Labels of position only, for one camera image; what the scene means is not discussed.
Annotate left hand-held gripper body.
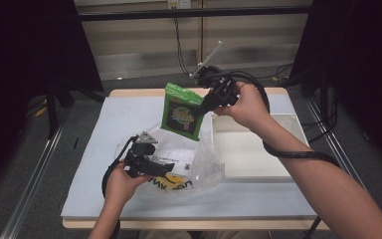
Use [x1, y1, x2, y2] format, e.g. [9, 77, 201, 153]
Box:
[123, 131, 159, 179]

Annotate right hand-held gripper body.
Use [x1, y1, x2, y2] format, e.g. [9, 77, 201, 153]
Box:
[189, 41, 241, 108]

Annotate green snack packet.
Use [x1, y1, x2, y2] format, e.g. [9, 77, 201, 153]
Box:
[159, 82, 206, 142]

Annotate clear plastic bag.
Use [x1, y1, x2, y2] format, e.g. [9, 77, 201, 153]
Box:
[113, 121, 227, 201]

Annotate white plastic bin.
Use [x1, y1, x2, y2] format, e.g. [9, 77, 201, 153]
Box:
[211, 113, 310, 183]

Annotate person's left hand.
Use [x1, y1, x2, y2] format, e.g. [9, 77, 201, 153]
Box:
[104, 162, 152, 209]

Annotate person's right hand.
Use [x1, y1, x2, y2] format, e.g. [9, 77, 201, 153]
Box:
[213, 82, 274, 132]

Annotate wooden table with white top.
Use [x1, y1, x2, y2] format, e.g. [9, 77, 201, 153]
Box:
[61, 87, 332, 231]

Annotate black metal stand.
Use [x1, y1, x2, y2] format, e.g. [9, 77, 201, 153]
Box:
[44, 78, 106, 139]
[286, 64, 338, 133]

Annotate black horizontal bar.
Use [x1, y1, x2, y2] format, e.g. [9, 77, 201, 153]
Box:
[78, 5, 313, 22]

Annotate yellow floor tape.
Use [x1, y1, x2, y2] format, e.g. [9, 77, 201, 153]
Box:
[34, 105, 48, 119]

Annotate dark curtain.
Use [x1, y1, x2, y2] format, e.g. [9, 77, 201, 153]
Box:
[0, 0, 104, 198]
[290, 0, 382, 175]

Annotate black hanging cable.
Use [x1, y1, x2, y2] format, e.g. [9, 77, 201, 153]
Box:
[173, 17, 293, 88]

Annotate right hand-held gripper cable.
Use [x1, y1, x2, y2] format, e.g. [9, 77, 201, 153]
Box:
[224, 70, 341, 239]

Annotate white wall socket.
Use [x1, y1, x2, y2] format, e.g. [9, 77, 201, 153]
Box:
[167, 0, 192, 10]

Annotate metal floor rail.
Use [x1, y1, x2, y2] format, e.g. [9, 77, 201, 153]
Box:
[0, 123, 66, 239]
[305, 99, 382, 239]

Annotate black floor cables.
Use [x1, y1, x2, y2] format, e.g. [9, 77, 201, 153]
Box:
[299, 93, 339, 144]

